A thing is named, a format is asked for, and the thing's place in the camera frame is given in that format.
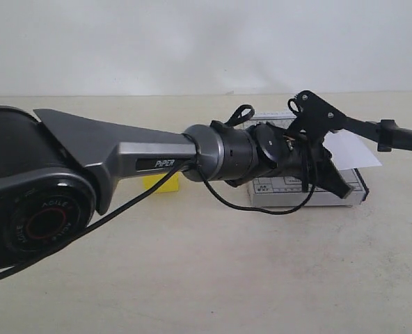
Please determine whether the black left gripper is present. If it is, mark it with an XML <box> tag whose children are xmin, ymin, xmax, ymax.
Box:
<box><xmin>268</xmin><ymin>127</ymin><xmax>352</xmax><ymax>199</ymax></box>

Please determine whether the white paper sheet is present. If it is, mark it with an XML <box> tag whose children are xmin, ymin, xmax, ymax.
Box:
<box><xmin>323</xmin><ymin>130</ymin><xmax>382</xmax><ymax>170</ymax></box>

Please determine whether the black cutter blade lever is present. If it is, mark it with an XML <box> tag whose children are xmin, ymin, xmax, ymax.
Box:
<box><xmin>344</xmin><ymin>117</ymin><xmax>412</xmax><ymax>152</ymax></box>

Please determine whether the yellow cube block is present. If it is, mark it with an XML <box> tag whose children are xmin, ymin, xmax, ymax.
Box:
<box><xmin>142</xmin><ymin>173</ymin><xmax>180</xmax><ymax>193</ymax></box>

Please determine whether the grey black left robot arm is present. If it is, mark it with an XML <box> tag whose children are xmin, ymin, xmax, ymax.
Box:
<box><xmin>0</xmin><ymin>104</ymin><xmax>352</xmax><ymax>269</ymax></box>

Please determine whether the grey paper cutter base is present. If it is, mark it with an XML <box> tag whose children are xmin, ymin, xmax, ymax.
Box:
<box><xmin>247</xmin><ymin>110</ymin><xmax>370</xmax><ymax>209</ymax></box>

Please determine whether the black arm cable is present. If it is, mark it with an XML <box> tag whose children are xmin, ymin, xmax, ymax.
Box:
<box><xmin>0</xmin><ymin>106</ymin><xmax>318</xmax><ymax>288</ymax></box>

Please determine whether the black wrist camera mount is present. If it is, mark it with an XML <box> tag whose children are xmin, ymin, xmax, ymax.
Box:
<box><xmin>287</xmin><ymin>90</ymin><xmax>347</xmax><ymax>144</ymax></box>

